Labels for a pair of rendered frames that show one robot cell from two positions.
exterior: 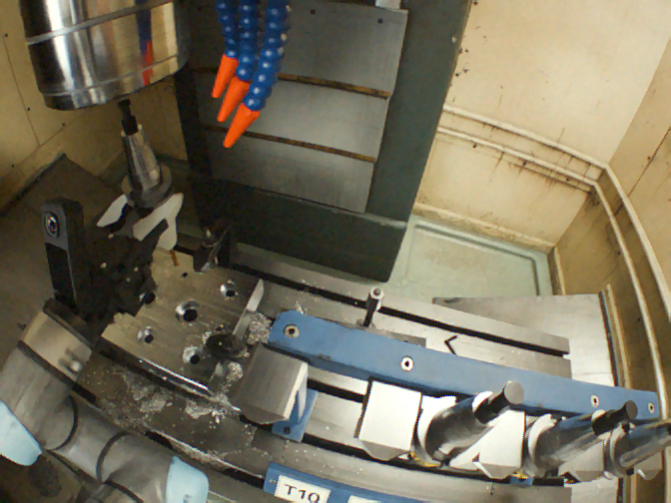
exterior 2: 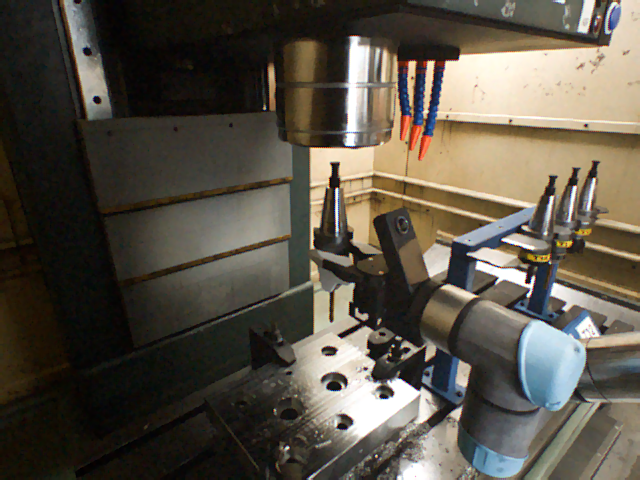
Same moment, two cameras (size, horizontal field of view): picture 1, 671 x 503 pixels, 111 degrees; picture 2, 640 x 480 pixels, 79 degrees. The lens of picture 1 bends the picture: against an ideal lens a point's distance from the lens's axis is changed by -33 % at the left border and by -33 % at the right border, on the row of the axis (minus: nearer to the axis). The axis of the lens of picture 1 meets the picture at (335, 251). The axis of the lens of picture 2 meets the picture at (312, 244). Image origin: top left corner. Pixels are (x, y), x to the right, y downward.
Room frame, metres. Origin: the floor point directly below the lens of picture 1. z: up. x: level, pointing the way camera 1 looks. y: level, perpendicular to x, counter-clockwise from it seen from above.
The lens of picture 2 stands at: (-0.05, 0.68, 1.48)
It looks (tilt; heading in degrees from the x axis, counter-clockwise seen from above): 23 degrees down; 311
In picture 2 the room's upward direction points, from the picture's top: straight up
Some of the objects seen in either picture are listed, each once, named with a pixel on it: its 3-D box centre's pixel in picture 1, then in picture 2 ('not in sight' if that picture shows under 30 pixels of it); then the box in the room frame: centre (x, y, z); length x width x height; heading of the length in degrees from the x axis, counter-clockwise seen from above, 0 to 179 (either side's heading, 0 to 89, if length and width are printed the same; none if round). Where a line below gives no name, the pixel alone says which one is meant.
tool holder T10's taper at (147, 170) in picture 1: (138, 155); (334, 208); (0.28, 0.24, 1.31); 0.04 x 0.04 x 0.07
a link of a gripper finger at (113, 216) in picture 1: (128, 218); (327, 273); (0.26, 0.27, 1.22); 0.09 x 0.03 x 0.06; 3
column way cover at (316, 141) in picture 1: (284, 106); (210, 224); (0.72, 0.16, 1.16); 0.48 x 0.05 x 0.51; 80
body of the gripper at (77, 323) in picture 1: (99, 288); (395, 296); (0.16, 0.26, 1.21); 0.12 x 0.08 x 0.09; 170
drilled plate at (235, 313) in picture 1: (170, 309); (312, 405); (0.28, 0.29, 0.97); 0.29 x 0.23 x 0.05; 80
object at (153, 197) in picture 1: (148, 186); (333, 237); (0.28, 0.24, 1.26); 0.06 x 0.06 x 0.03
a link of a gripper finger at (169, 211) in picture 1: (165, 230); (358, 261); (0.25, 0.21, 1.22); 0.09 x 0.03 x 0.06; 157
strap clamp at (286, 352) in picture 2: (214, 251); (273, 352); (0.42, 0.25, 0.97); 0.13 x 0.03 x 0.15; 170
